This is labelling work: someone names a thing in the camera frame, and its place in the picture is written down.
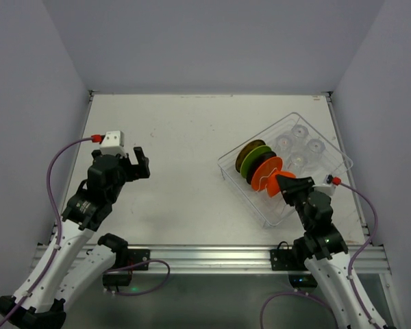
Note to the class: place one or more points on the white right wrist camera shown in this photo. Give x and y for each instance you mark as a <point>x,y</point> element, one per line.
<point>329,185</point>

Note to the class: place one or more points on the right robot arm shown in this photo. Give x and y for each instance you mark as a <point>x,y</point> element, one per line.
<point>324,253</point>

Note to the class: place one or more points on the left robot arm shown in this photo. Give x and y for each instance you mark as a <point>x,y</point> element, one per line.
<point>42,300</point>

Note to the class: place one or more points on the orange plastic plate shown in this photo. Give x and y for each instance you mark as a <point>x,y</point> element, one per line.
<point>260,176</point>

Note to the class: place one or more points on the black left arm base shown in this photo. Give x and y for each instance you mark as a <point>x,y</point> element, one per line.
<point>124,256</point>

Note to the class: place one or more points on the green plastic plate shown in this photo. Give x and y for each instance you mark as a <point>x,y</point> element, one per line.
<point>251,157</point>

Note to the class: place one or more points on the black plastic plate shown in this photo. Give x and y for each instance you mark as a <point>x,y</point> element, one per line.
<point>256,164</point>

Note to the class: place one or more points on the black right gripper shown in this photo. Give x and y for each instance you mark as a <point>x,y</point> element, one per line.
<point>298,191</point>

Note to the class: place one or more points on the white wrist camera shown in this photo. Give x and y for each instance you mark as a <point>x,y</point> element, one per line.
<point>113,144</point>
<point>329,185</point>

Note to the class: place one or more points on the clear plastic cup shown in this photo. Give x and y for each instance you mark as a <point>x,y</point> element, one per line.
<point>299,132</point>
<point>284,144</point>
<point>315,148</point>
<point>297,162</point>

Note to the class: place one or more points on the dark olive plastic plate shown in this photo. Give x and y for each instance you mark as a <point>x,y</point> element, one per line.
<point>245,151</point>

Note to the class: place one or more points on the white wire dish rack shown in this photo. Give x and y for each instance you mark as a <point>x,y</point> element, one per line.
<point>273,210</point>

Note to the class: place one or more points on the aluminium mounting rail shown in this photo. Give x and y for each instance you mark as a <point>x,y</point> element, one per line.
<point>214,259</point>

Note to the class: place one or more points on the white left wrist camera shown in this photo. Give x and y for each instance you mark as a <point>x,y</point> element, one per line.
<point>113,144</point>

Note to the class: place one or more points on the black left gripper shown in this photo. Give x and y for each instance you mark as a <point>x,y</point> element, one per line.
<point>131,166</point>

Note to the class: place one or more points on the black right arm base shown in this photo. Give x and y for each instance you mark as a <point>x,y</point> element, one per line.
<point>283,258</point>

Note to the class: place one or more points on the orange plastic bowl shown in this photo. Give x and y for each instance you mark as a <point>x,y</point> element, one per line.
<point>272,186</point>

